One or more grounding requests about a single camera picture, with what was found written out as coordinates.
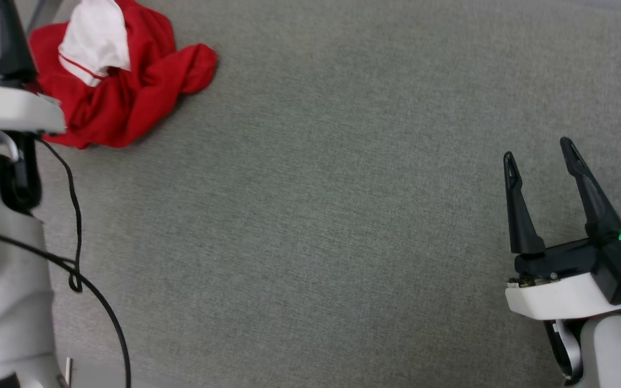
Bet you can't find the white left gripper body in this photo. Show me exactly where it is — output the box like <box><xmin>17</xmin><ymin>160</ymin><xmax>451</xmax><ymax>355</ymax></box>
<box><xmin>0</xmin><ymin>81</ymin><xmax>67</xmax><ymax>135</ymax></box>

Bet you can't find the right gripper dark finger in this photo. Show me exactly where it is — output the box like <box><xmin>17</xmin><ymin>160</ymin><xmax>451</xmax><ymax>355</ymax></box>
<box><xmin>503</xmin><ymin>151</ymin><xmax>546</xmax><ymax>255</ymax></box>
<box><xmin>560</xmin><ymin>137</ymin><xmax>621</xmax><ymax>244</ymax></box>

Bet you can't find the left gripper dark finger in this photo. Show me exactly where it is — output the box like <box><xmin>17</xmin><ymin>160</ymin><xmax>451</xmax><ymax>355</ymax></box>
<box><xmin>0</xmin><ymin>0</ymin><xmax>38</xmax><ymax>83</ymax></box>

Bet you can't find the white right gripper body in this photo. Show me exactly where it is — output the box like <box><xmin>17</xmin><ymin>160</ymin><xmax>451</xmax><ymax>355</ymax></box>
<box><xmin>506</xmin><ymin>227</ymin><xmax>621</xmax><ymax>322</ymax></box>

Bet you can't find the red garment with white sleeves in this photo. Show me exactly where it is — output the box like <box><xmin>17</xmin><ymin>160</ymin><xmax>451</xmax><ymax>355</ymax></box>
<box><xmin>29</xmin><ymin>0</ymin><xmax>218</xmax><ymax>150</ymax></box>

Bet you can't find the grey fabric sofa cushion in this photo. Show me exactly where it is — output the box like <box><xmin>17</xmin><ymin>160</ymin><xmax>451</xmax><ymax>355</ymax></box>
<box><xmin>0</xmin><ymin>0</ymin><xmax>621</xmax><ymax>388</ymax></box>

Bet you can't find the thin black looped cable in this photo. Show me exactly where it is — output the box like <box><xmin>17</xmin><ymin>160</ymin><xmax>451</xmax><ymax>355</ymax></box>
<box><xmin>36</xmin><ymin>137</ymin><xmax>85</xmax><ymax>295</ymax></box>

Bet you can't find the thin black long cable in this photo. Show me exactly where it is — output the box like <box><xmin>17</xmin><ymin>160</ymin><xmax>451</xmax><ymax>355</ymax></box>
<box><xmin>0</xmin><ymin>228</ymin><xmax>132</xmax><ymax>388</ymax></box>

